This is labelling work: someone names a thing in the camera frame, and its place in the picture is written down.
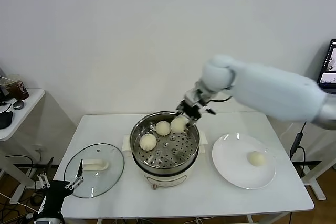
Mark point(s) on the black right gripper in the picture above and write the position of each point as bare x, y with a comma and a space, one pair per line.
193, 110

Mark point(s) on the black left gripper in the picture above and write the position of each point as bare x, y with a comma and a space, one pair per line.
56, 190

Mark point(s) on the white steamed baozi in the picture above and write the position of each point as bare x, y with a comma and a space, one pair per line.
148, 142
178, 125
162, 128
256, 158

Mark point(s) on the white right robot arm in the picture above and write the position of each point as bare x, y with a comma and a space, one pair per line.
262, 87

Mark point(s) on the stainless steel pot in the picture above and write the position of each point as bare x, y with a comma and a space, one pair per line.
178, 155

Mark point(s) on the white power strip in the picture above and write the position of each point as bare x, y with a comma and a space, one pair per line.
29, 215

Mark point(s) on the white round plate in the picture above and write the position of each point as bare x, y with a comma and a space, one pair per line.
231, 155

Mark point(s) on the white side table with cup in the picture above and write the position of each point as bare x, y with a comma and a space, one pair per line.
31, 103

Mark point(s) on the small round grey disc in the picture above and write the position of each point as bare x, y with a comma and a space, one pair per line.
19, 105

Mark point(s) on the plastic iced coffee cup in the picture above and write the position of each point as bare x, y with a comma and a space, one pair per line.
18, 90

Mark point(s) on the grey open laptop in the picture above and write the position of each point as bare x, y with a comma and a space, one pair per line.
329, 61

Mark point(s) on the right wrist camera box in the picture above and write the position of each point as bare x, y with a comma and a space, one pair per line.
195, 95

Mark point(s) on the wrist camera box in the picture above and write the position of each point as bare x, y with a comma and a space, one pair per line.
195, 95
45, 220

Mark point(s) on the white wall outlet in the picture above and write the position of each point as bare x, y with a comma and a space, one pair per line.
39, 150

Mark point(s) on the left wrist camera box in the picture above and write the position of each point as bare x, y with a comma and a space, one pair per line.
45, 220

